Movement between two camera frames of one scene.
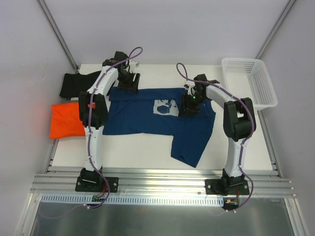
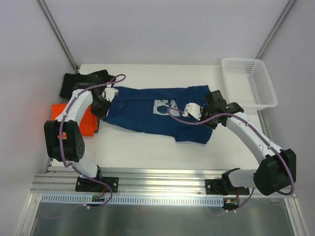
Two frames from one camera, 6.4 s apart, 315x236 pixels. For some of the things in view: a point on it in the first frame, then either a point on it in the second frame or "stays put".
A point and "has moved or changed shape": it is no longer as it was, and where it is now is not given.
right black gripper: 186,105 to 207,120
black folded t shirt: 73,83 stays put
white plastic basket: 249,78 stays put
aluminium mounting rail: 262,183 stays put
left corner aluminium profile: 59,35 stays put
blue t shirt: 155,111 has moved or changed shape
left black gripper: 131,82 to 100,108
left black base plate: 101,184 stays put
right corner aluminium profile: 277,27 stays put
